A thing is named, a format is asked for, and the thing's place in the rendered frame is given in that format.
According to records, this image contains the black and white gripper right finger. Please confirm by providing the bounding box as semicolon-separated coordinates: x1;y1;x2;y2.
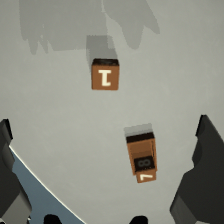
170;115;224;224

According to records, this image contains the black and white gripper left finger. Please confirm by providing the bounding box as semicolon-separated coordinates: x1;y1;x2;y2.
0;119;32;224

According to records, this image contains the orange wooden tray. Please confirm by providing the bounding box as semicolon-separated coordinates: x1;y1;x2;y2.
126;132;157;176

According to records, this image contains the brown number cube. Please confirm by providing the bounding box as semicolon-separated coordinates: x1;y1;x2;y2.
91;58;120;91
134;155;156;183

